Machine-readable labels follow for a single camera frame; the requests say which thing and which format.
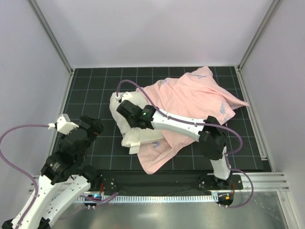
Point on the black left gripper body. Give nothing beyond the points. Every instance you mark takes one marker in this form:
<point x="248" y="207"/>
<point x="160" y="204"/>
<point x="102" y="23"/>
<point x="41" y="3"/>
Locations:
<point x="89" y="124"/>

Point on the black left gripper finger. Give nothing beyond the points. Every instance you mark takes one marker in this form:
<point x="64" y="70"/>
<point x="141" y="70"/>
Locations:
<point x="96" y="127"/>
<point x="85" y="122"/>

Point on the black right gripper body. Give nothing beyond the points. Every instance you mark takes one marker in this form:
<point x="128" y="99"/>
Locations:
<point x="126" y="109"/>

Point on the white pillow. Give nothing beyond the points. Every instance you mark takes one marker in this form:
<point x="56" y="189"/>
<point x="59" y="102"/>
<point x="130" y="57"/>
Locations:
<point x="133" y="135"/>

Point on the pink purple printed pillowcase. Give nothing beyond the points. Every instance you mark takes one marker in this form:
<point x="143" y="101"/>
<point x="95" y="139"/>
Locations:
<point x="193" y="95"/>

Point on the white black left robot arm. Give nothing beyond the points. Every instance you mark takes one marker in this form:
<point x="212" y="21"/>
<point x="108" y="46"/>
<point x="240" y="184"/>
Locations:
<point x="62" y="177"/>

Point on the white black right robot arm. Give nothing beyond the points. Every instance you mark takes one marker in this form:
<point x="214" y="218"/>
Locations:
<point x="208" y="133"/>

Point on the blue white pillow label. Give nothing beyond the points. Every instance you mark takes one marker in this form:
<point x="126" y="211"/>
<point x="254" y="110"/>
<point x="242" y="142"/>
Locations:
<point x="134" y="148"/>

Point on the black gridded work mat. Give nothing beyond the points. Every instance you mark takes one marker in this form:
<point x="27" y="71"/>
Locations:
<point x="90" y="93"/>

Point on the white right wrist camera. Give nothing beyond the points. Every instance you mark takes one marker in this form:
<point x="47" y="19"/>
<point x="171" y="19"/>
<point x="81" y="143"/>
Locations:
<point x="124" y="96"/>

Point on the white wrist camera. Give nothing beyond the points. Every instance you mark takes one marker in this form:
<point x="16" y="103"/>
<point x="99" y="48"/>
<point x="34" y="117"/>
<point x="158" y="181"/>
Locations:
<point x="124" y="96"/>
<point x="63" y="125"/>

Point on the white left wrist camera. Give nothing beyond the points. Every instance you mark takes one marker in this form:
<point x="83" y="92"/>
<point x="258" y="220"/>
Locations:
<point x="63" y="125"/>

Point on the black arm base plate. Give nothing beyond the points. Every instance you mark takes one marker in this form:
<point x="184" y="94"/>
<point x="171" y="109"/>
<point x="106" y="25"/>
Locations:
<point x="167" y="183"/>

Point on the left aluminium rail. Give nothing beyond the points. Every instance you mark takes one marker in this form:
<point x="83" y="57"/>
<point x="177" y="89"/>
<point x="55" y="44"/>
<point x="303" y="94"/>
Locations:
<point x="33" y="186"/>

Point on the slotted grey cable duct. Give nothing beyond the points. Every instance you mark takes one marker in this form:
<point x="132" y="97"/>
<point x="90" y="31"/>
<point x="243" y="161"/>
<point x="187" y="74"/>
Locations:
<point x="166" y="199"/>

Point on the left aluminium frame post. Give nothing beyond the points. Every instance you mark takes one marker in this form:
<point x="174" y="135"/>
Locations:
<point x="42" y="20"/>

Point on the aluminium frame post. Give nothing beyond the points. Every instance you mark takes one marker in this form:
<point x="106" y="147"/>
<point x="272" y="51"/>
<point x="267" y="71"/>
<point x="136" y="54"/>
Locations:
<point x="42" y="20"/>
<point x="260" y="31"/>

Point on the right aluminium frame post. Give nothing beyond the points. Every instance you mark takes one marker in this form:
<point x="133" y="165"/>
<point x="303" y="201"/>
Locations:
<point x="260" y="31"/>

